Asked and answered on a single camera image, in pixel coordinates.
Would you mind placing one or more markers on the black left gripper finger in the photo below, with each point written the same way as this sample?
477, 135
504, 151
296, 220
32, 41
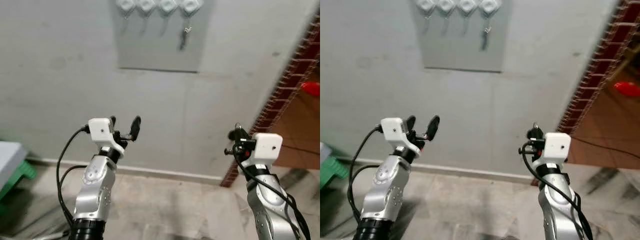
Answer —
135, 127
410, 123
434, 127
112, 122

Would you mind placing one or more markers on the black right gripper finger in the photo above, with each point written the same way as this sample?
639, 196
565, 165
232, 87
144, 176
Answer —
242, 134
233, 135
530, 134
537, 133

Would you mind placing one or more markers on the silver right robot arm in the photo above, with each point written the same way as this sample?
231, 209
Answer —
560, 205
270, 205

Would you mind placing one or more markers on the red plastic object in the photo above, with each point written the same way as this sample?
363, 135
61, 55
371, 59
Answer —
312, 89
627, 89

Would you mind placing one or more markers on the green plastic stool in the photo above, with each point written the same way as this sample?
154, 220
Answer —
336, 170
22, 172

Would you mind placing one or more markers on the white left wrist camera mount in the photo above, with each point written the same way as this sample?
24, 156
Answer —
101, 130
394, 130

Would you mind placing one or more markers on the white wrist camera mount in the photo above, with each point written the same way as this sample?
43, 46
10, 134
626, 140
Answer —
266, 147
394, 130
101, 130
557, 146

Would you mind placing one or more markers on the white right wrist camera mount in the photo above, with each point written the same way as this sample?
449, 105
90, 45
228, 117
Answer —
557, 146
266, 147

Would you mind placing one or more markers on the grey wall board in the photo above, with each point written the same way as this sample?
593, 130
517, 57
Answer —
150, 50
460, 50

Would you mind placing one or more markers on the white wall hook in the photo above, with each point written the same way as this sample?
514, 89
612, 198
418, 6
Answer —
125, 5
467, 5
426, 5
146, 5
446, 5
490, 6
190, 6
168, 5

